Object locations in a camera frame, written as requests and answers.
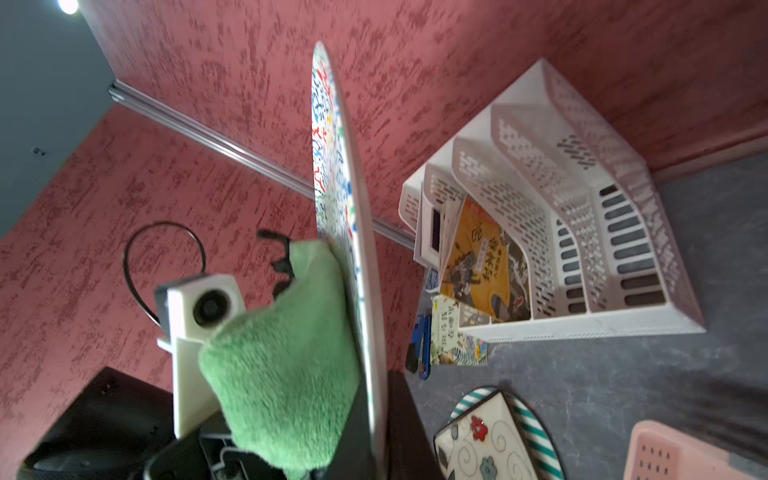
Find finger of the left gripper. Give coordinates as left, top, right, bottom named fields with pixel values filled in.
left=257, top=229, right=295, bottom=300

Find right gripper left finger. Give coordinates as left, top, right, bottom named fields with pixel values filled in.
left=322, top=383, right=374, bottom=480

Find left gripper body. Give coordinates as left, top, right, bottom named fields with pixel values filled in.
left=143, top=413, right=286, bottom=480

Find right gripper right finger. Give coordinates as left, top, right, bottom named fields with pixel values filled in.
left=387, top=371, right=444, bottom=480

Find colourful patterned round plate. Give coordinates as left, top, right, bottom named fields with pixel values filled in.
left=311, top=42, right=389, bottom=479

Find square flower plate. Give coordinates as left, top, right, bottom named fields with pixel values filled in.
left=433, top=391, right=540, bottom=479

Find green microfibre cloth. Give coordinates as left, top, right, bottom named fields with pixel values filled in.
left=199, top=240, right=361, bottom=479

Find green striped round plate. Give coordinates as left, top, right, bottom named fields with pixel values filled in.
left=438, top=386, right=566, bottom=479

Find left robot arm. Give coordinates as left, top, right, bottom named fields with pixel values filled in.
left=16, top=271, right=285, bottom=479

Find yellow cover book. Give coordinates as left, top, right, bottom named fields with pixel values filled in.
left=439, top=196, right=532, bottom=324

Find pink plastic basket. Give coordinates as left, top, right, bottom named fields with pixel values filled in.
left=624, top=420, right=767, bottom=480

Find white file organizer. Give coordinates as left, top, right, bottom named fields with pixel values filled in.
left=399, top=59, right=706, bottom=343

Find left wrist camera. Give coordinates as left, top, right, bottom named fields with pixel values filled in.
left=155, top=274, right=246, bottom=439

